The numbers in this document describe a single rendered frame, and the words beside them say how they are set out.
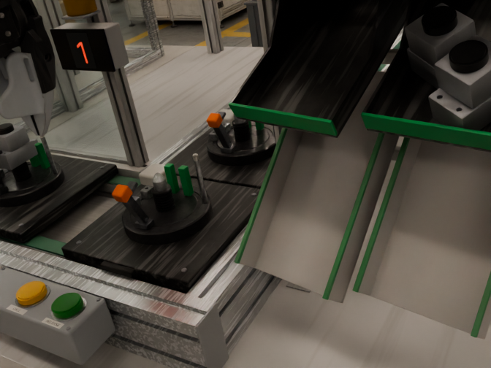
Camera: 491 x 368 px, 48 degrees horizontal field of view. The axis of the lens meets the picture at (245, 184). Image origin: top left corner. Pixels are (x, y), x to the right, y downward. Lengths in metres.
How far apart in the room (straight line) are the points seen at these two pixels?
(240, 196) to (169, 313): 0.26
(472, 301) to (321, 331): 0.25
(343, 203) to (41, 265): 0.48
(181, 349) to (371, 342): 0.25
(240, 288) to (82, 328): 0.21
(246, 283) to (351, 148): 0.24
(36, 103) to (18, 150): 0.49
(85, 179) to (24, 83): 0.52
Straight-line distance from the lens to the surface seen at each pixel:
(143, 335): 0.78
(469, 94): 0.49
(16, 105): 0.57
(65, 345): 0.78
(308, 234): 0.68
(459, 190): 0.65
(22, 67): 0.57
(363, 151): 0.67
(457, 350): 0.78
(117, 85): 1.02
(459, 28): 0.54
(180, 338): 0.73
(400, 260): 0.65
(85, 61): 0.98
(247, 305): 0.80
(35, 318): 0.79
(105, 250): 0.85
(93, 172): 1.09
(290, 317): 0.82
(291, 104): 0.60
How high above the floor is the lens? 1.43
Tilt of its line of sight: 30 degrees down
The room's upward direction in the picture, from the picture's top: 10 degrees counter-clockwise
